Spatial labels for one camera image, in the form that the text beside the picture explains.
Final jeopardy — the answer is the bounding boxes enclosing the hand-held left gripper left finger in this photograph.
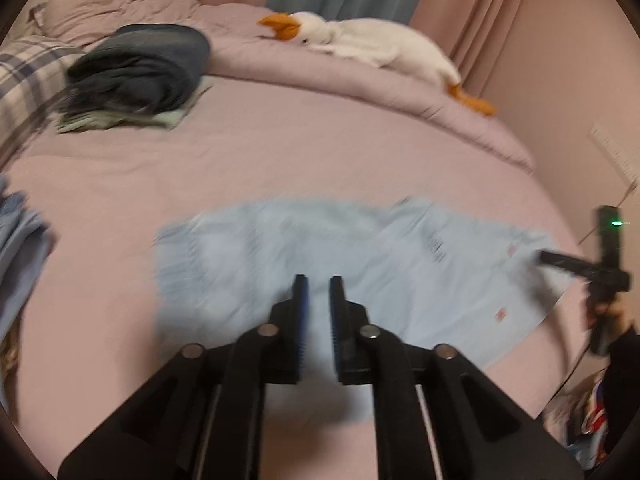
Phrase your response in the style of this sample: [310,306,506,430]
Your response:
[56,274,309,480]

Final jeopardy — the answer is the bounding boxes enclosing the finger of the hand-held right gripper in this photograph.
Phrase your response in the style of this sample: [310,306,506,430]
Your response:
[537,250,601,281]

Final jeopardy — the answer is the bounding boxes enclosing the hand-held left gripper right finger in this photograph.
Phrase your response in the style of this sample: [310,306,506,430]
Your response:
[328,275,586,480]

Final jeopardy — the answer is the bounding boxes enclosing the light blue pants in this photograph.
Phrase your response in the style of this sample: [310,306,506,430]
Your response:
[152,196,576,423]

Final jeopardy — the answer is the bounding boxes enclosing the person's right forearm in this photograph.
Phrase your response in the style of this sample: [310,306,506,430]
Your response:
[597,326,640,463]

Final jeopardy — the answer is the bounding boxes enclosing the person's right hand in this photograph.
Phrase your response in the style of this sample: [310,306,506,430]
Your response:
[587,294,637,337]

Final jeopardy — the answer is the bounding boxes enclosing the colourful patterned cloth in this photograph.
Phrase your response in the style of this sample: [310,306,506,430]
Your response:
[544,375,612,467]

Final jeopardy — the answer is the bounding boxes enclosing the pink bed sheet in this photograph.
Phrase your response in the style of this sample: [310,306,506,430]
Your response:
[0,72,591,480]

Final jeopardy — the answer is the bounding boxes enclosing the light green folded cloth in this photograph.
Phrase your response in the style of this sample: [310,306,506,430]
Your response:
[56,80,213,134]

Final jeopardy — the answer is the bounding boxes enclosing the pink duvet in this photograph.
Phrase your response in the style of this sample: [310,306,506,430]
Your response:
[42,0,536,173]

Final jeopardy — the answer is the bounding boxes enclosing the white goose plush toy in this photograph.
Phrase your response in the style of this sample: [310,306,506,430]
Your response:
[257,11,498,117]

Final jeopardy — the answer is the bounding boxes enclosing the blue clothing pile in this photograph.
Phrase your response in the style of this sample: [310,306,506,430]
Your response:
[0,175,57,343]

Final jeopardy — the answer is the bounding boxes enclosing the dark blue folded clothes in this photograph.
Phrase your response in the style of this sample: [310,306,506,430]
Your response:
[59,23,212,117]

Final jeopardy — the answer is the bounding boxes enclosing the plaid pillow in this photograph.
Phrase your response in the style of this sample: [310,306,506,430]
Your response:
[0,37,86,166]

